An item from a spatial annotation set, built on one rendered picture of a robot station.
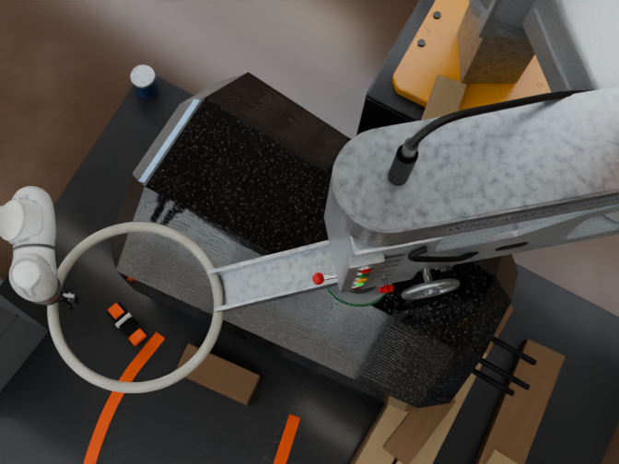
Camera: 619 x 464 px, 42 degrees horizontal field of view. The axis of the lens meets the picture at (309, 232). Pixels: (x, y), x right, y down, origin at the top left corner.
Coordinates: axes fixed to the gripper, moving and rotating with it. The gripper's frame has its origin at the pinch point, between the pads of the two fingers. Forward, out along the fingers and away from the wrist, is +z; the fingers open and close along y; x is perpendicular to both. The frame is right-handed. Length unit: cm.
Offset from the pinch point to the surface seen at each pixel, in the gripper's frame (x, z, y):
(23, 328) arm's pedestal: 1, 61, -26
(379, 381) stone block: -14, 14, 97
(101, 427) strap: -31, 86, 3
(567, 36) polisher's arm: 63, -70, 125
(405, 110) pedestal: 75, 6, 101
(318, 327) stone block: 1, 9, 76
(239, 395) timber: -17, 71, 54
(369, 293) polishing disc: 10, -6, 90
